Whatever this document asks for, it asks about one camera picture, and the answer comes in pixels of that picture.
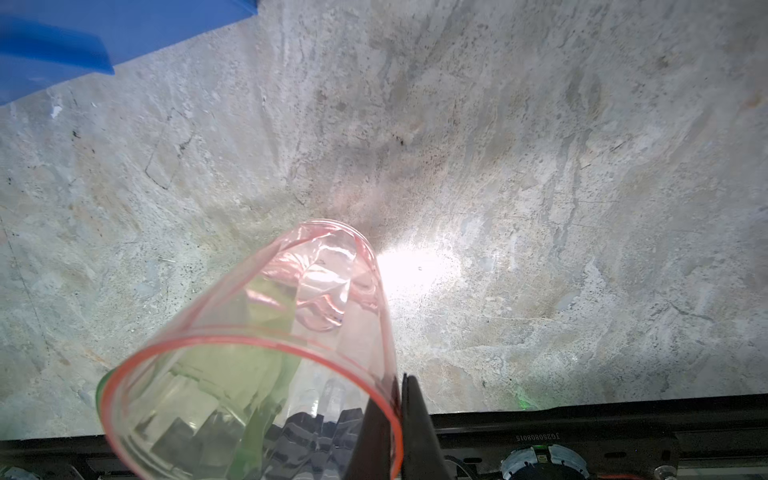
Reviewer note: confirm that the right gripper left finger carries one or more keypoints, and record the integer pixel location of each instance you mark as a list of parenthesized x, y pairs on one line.
[(372, 455)]

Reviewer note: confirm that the pink transparent cup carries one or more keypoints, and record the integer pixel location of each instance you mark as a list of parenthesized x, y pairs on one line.
[(341, 330)]

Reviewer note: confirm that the green transparent cup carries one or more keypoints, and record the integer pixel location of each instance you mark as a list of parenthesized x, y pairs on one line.
[(197, 401)]

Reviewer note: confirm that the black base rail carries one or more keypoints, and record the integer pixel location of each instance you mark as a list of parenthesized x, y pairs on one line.
[(701, 438)]

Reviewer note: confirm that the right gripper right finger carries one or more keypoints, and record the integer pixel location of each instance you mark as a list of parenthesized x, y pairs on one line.
[(423, 458)]

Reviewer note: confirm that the blue plastic bin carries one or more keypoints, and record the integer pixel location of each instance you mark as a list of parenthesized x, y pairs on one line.
[(44, 43)]

